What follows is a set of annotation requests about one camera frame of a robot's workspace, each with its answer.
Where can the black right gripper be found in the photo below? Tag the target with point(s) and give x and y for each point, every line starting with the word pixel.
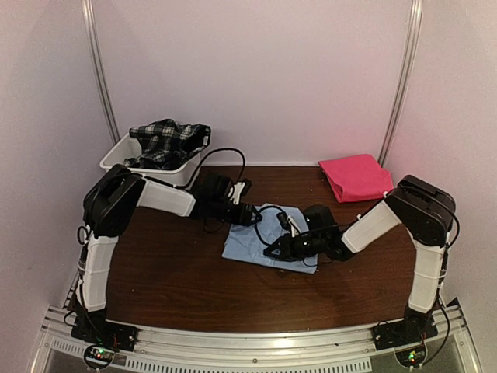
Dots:
pixel 285 245

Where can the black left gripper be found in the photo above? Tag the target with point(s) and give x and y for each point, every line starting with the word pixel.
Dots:
pixel 243 217

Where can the light blue shirt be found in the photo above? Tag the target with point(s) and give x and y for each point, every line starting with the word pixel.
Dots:
pixel 243 244

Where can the pink trousers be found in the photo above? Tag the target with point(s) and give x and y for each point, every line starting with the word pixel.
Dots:
pixel 356 178

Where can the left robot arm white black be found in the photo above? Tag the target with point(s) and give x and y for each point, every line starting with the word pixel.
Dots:
pixel 110 205

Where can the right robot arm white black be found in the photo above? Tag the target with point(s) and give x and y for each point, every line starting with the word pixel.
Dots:
pixel 426 212

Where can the black white plaid garment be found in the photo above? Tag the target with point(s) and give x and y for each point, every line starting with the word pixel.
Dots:
pixel 167 144

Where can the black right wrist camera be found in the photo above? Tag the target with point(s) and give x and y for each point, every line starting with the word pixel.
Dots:
pixel 319 218

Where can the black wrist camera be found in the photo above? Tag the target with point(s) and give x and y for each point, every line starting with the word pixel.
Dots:
pixel 216 186
pixel 319 218

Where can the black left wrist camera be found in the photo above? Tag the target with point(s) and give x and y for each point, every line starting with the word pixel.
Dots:
pixel 216 186

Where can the front aluminium rail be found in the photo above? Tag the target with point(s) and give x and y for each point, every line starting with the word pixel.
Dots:
pixel 348 349

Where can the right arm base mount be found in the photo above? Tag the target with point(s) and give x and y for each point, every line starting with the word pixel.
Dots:
pixel 408 336

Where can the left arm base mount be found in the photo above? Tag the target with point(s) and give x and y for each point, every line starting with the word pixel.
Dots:
pixel 106 339

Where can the right aluminium frame post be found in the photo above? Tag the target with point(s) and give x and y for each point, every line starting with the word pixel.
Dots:
pixel 408 60

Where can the aluminium frame post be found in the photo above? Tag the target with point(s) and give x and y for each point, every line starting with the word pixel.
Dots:
pixel 408 60
pixel 98 68

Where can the left aluminium frame post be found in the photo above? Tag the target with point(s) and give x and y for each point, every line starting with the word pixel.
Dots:
pixel 98 68

